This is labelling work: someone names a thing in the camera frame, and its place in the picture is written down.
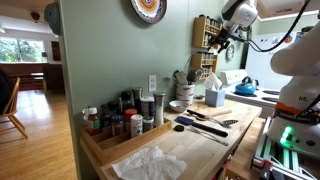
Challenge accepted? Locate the wooden wall spice rack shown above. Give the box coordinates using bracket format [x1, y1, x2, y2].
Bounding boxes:
[190, 51, 219, 80]
[192, 14, 223, 50]

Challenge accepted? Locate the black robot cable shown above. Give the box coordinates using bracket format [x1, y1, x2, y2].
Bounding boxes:
[244, 0, 313, 54]

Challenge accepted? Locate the wooden chair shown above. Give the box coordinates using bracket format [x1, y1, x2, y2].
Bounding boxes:
[0, 76, 29, 139]

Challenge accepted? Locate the white spice shaker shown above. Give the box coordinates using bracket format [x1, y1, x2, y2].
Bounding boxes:
[130, 114, 144, 139]

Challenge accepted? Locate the small black lid jar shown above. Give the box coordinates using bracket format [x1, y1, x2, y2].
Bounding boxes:
[142, 115, 156, 133]

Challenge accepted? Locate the dark spice bottle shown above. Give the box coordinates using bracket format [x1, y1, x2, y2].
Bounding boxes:
[99, 103, 113, 133]

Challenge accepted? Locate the blue lid spice jar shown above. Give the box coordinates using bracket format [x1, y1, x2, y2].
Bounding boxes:
[111, 114, 125, 136]

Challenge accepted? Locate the small white bowl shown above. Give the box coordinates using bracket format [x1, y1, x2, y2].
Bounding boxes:
[168, 99, 190, 114]

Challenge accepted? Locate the white fridge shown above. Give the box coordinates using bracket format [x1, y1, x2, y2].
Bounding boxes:
[246, 31, 301, 91]

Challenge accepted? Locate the black plastic spoon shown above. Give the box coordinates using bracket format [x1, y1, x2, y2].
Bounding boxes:
[186, 68, 198, 85]

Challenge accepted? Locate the red lid spice jar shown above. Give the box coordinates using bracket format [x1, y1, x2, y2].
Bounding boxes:
[124, 108, 138, 133]

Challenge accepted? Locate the small patterned wall plate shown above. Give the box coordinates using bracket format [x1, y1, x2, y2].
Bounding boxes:
[226, 43, 236, 62]

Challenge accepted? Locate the blue and black spatula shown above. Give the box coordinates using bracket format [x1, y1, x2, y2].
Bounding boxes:
[175, 115, 230, 138]

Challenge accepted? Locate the wooden bench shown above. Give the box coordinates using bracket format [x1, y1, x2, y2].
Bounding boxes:
[3, 63, 48, 92]

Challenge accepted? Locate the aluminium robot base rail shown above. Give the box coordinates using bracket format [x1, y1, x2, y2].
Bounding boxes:
[250, 116, 320, 180]

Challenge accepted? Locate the crumpled white paper towel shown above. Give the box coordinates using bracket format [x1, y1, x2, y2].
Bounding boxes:
[111, 145, 188, 180]

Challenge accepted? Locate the large silver lid jar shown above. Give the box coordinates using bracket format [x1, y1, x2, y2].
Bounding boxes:
[139, 96, 156, 118]

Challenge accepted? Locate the dark green wall mask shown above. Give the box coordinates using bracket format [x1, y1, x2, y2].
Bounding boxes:
[44, 2, 62, 36]

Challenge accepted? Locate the blue kettle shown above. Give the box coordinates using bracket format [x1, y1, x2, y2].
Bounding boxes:
[234, 76, 258, 97]

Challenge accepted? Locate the wooden spice tray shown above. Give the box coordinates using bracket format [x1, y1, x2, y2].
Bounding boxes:
[79, 118, 173, 167]

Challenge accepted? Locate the black pepper grinder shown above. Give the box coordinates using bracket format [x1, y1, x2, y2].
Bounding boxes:
[132, 87, 144, 114]

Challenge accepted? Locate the round black cap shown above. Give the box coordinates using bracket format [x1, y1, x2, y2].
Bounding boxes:
[173, 124, 186, 133]

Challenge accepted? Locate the blue tissue box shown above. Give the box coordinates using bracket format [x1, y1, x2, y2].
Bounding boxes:
[204, 88, 227, 108]

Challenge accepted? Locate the tall steel pepper mill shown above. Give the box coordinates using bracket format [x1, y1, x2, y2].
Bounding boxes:
[153, 92, 167, 127]

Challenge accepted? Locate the small clear bottle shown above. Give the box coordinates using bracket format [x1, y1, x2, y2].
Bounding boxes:
[81, 106, 91, 130]

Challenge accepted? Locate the white cap sauce bottle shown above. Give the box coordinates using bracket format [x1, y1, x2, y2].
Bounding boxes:
[87, 106, 102, 136]

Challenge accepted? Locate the dark glass jar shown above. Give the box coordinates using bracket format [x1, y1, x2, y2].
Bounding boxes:
[120, 89, 135, 111]

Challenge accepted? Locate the person in dark clothes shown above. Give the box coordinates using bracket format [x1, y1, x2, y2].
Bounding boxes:
[0, 68, 14, 114]

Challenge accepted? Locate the white wall outlet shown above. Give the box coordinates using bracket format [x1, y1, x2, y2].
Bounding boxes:
[148, 74, 158, 93]

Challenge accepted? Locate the white tissue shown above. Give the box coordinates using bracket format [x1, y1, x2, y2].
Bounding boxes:
[203, 73, 223, 92]

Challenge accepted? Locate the beige range hood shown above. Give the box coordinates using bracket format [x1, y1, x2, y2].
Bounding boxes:
[258, 0, 320, 20]

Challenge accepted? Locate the slotted metal spoon black handle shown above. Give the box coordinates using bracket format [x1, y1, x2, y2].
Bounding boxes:
[186, 108, 240, 128]

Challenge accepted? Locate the white chili print utensil crock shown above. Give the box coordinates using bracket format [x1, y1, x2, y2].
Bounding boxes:
[175, 83, 196, 107]

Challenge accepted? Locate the metal ladle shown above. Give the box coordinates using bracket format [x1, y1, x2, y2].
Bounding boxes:
[194, 68, 205, 81]

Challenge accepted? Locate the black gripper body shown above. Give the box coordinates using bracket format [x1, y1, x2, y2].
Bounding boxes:
[216, 29, 234, 45]

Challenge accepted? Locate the white stove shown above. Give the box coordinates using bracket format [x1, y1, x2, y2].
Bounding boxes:
[219, 69, 283, 118]

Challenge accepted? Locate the colourful decorative wall plate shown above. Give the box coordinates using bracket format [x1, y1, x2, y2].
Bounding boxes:
[129, 0, 169, 25]

